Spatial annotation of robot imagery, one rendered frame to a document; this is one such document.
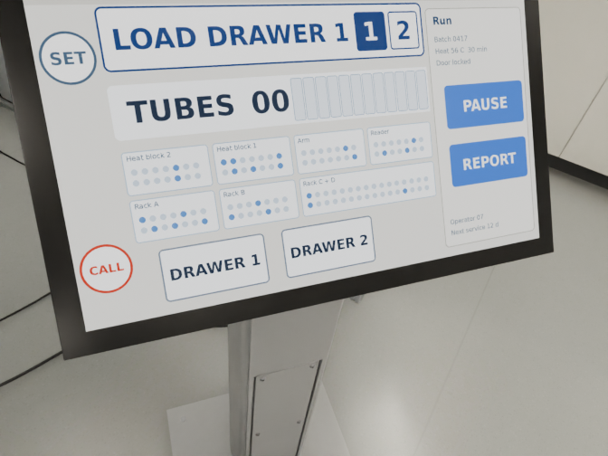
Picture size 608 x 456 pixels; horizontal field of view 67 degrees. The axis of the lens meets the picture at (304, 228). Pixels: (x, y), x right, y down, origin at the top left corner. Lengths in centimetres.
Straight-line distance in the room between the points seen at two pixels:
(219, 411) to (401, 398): 55
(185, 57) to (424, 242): 29
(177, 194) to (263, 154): 8
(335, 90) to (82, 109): 22
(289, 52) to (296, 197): 13
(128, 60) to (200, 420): 112
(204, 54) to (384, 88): 17
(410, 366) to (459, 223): 111
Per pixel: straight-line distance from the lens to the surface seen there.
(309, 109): 44
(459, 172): 51
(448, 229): 51
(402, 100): 48
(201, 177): 41
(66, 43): 43
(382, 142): 47
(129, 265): 42
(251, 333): 67
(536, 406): 171
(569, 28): 242
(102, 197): 41
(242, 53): 44
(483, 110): 54
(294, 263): 44
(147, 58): 43
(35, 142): 42
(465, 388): 162
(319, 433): 140
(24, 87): 43
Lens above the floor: 132
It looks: 45 degrees down
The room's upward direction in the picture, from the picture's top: 8 degrees clockwise
